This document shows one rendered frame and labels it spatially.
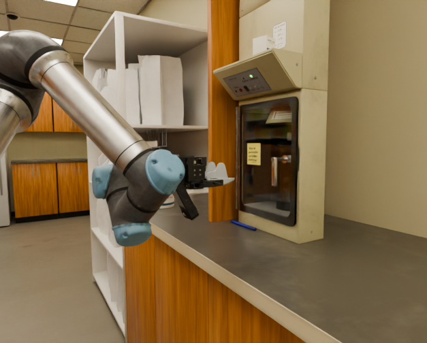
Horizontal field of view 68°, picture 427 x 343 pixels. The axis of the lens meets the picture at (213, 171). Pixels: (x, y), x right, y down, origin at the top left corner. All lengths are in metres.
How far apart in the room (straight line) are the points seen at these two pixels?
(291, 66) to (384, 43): 0.49
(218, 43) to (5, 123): 0.82
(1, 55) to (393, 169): 1.21
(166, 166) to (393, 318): 0.49
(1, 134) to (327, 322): 0.68
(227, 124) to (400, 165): 0.64
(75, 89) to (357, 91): 1.07
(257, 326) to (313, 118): 0.60
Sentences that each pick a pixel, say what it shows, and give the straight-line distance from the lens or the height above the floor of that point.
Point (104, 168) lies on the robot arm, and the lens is 0.73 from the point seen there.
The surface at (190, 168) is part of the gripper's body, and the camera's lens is 0.78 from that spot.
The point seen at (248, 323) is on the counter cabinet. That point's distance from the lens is 0.84.
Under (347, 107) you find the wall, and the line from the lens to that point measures 1.42.
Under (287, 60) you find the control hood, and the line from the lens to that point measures 0.97.
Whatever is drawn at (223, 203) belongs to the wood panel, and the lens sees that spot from 1.27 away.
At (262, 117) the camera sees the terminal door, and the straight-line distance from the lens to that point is 1.10.
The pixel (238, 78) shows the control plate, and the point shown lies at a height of 1.47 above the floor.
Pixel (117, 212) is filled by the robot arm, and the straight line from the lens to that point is 0.67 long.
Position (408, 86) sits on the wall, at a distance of 1.31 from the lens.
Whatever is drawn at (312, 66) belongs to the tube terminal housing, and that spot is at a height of 1.48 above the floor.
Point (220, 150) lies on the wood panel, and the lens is 1.24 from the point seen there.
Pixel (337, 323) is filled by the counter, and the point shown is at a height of 0.94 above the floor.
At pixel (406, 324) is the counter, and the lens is 0.69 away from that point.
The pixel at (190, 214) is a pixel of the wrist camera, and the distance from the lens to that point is 0.80.
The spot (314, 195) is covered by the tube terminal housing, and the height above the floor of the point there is 1.09.
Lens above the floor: 1.25
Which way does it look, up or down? 5 degrees down
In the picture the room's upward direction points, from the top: straight up
